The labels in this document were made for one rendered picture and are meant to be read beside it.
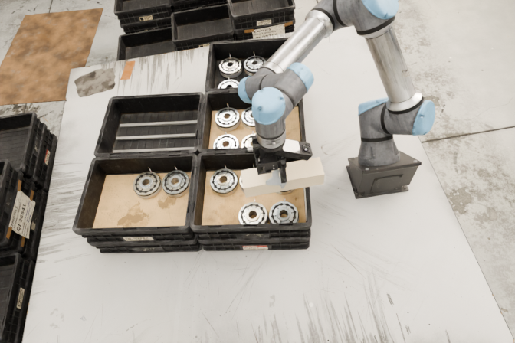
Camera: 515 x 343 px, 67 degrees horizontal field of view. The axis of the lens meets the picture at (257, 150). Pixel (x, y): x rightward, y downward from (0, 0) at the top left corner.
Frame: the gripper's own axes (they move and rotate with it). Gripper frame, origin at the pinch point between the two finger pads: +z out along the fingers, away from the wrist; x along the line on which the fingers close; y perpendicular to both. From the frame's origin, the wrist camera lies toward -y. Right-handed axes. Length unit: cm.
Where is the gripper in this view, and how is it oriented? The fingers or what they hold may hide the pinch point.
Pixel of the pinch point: (282, 174)
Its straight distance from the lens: 116.4
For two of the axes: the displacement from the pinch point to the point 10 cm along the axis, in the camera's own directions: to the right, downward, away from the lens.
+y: -9.9, 1.7, -0.1
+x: 1.5, 8.2, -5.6
